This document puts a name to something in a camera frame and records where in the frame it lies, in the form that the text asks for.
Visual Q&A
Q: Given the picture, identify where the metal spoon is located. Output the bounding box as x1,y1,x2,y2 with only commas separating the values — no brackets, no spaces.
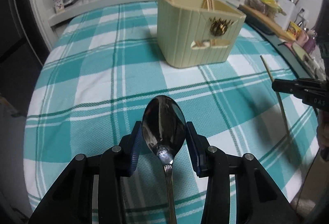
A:
142,95,186,223

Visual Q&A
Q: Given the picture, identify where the purple cup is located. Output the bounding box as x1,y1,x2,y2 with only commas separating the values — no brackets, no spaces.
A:
303,36,316,54

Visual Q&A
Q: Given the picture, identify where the yellow cartoon cup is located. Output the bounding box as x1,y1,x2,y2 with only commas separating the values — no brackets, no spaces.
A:
287,21,302,39

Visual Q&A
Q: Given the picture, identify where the wooden cutting board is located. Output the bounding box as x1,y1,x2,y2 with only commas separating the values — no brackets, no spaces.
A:
238,4,295,43

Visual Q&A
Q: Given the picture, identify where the white knife block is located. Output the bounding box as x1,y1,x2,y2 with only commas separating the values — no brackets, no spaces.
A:
274,0,298,30

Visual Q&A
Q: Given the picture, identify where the fruit basket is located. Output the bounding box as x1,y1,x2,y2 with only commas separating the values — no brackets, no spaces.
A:
244,0,287,19

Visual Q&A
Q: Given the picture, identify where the cream utensil holder box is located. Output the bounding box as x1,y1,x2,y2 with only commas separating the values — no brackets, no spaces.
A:
157,0,246,68

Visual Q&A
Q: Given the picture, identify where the teal white checkered tablecloth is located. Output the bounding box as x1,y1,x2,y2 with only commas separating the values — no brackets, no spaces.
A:
23,1,319,223

